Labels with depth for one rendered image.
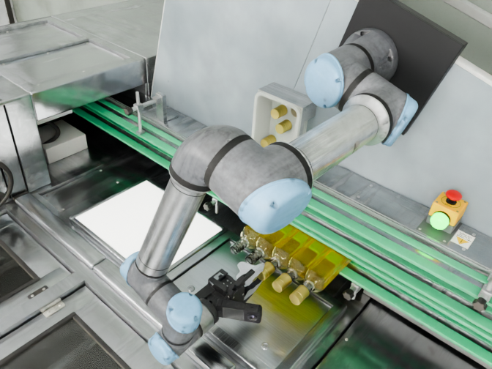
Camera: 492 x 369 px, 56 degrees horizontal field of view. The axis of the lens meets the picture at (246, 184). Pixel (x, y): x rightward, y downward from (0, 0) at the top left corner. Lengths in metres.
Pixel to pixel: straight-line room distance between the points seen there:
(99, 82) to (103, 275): 0.76
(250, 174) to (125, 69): 1.24
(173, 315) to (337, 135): 0.49
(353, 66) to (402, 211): 0.45
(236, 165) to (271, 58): 0.78
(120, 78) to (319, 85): 1.01
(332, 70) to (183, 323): 0.63
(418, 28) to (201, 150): 0.64
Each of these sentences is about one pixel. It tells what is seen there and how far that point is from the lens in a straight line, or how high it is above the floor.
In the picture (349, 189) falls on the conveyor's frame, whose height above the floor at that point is 0.84.
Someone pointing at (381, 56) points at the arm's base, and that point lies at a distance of 1.19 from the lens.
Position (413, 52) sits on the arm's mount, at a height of 0.78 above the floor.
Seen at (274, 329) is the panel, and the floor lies 1.19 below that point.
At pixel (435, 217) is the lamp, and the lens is 1.27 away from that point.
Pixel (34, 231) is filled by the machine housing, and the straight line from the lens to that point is 1.71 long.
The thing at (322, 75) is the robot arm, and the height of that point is 1.00.
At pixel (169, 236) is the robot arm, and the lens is 0.93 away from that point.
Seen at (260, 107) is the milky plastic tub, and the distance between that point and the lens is 1.47.
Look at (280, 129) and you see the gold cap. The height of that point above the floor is 0.81.
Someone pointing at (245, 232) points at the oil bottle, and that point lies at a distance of 1.35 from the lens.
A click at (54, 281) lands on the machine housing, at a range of 1.55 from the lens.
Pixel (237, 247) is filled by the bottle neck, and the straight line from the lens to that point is 1.32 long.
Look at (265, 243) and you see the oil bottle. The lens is 1.32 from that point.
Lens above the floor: 1.87
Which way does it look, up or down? 39 degrees down
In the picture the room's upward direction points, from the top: 123 degrees counter-clockwise
